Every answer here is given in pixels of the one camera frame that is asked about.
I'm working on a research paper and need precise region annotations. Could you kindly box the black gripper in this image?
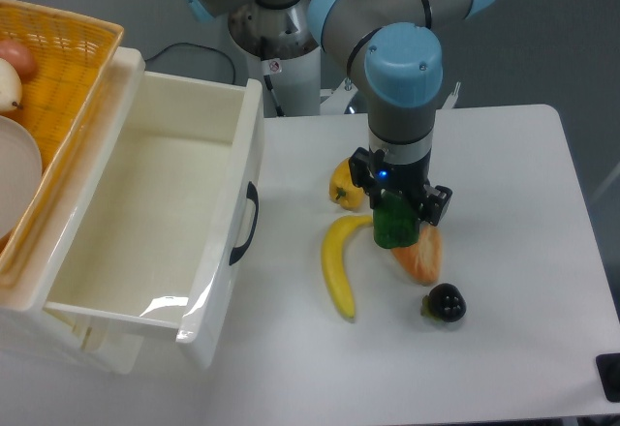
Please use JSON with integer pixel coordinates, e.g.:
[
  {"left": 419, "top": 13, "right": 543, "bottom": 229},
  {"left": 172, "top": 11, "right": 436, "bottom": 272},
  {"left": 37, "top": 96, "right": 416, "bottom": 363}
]
[{"left": 349, "top": 147, "right": 452, "bottom": 227}]

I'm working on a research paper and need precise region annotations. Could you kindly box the green bell pepper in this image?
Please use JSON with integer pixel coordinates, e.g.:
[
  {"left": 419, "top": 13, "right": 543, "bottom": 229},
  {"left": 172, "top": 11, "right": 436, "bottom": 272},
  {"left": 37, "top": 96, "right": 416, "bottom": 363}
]
[{"left": 373, "top": 191, "right": 420, "bottom": 250}]

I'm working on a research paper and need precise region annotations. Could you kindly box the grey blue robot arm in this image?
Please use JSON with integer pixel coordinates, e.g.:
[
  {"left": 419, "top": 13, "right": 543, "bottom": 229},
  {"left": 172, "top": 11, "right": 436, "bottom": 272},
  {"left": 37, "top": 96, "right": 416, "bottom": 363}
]
[{"left": 185, "top": 0, "right": 495, "bottom": 225}]

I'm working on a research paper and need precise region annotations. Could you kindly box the yellow bell pepper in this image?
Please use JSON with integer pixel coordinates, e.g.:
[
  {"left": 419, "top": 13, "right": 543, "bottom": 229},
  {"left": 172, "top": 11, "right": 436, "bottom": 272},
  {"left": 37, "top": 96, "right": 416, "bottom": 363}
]
[{"left": 328, "top": 158, "right": 365, "bottom": 211}]

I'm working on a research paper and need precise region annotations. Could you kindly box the white upper drawer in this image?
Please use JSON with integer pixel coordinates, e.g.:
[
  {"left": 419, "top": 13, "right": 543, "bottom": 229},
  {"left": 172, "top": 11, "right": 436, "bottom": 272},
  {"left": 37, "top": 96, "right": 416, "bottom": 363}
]
[{"left": 50, "top": 73, "right": 264, "bottom": 371}]

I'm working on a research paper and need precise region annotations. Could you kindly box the white drawer cabinet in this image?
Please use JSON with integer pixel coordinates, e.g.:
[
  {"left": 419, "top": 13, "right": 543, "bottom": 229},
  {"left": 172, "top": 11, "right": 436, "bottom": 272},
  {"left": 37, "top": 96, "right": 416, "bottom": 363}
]
[{"left": 1, "top": 47, "right": 145, "bottom": 374}]

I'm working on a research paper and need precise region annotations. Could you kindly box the orange croissant bread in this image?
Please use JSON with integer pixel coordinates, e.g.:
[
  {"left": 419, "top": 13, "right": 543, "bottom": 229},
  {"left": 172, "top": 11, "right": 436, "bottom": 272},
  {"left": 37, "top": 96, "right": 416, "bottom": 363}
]
[{"left": 391, "top": 225, "right": 444, "bottom": 286}]

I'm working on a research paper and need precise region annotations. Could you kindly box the yellow banana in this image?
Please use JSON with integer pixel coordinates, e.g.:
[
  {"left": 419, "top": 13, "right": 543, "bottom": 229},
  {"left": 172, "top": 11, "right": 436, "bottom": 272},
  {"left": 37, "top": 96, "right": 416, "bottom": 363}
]
[{"left": 321, "top": 215, "right": 373, "bottom": 320}]

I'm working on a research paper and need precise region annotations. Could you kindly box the black device at table edge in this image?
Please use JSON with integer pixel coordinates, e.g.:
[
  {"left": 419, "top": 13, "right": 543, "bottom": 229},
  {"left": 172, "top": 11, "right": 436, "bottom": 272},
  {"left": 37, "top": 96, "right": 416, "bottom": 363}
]
[{"left": 595, "top": 352, "right": 620, "bottom": 403}]

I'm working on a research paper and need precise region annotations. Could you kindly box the orange woven basket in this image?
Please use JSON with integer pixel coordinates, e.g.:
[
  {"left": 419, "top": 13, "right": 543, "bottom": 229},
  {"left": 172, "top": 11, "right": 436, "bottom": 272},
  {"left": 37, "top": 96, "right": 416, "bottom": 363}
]
[{"left": 1, "top": 0, "right": 124, "bottom": 288}]

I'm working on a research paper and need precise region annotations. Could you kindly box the white plate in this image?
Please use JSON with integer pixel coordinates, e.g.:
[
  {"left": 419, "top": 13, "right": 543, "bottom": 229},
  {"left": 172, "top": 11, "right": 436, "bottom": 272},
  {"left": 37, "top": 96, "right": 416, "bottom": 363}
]
[{"left": 0, "top": 116, "right": 43, "bottom": 238}]

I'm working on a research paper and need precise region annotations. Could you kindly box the red apple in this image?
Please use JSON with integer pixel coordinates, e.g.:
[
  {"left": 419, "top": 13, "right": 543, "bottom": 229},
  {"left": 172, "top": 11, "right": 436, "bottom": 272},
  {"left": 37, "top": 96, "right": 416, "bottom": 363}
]
[{"left": 0, "top": 39, "right": 38, "bottom": 79}]

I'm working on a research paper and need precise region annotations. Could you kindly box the black drawer handle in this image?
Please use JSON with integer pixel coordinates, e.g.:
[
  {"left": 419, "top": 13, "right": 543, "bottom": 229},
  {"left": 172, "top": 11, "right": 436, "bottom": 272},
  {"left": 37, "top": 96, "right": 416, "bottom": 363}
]
[{"left": 229, "top": 181, "right": 260, "bottom": 266}]

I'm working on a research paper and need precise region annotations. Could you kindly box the black cable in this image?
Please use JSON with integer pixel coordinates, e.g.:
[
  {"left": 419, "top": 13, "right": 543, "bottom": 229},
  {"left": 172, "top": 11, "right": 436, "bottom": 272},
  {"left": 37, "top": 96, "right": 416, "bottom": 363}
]
[{"left": 143, "top": 42, "right": 237, "bottom": 84}]

